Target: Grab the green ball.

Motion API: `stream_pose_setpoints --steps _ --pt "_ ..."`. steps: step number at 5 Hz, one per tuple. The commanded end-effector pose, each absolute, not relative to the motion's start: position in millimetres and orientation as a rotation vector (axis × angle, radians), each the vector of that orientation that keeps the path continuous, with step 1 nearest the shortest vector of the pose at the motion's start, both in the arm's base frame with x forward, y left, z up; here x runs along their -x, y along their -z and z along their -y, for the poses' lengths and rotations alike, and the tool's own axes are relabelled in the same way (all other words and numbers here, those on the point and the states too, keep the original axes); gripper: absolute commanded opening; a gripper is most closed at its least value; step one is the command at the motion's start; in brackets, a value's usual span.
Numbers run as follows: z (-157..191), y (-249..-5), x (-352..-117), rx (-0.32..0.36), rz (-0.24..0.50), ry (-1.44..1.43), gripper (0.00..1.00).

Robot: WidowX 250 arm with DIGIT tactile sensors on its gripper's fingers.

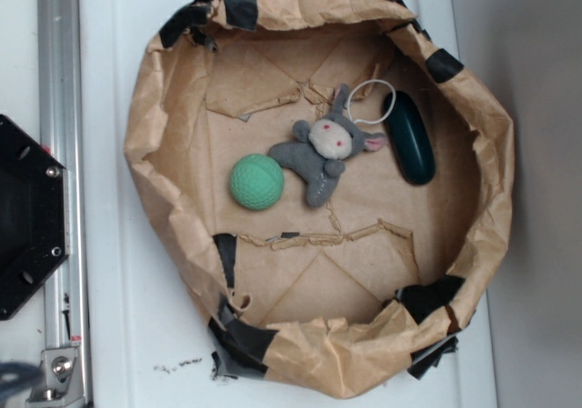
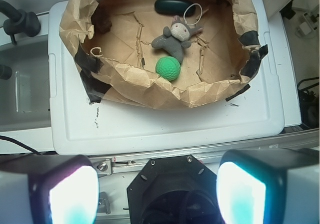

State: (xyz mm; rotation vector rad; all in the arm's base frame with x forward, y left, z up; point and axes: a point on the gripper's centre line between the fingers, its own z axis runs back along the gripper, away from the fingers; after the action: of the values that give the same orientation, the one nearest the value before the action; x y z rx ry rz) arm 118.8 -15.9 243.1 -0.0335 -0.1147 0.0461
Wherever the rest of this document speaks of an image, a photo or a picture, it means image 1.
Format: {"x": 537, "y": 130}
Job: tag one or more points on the green dimpled ball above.
{"x": 256, "y": 182}

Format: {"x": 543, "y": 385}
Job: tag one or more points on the brown paper bin with tape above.
{"x": 381, "y": 278}

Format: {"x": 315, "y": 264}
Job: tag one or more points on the grey plush bunny toy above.
{"x": 318, "y": 153}

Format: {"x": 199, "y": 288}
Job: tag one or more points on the dark green oblong case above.
{"x": 409, "y": 139}

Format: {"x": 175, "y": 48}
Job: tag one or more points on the white tray board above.
{"x": 149, "y": 346}

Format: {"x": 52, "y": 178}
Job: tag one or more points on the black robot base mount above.
{"x": 33, "y": 242}

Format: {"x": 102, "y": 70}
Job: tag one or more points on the aluminium extrusion rail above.
{"x": 66, "y": 294}

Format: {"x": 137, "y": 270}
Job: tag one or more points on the metal corner bracket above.
{"x": 62, "y": 384}

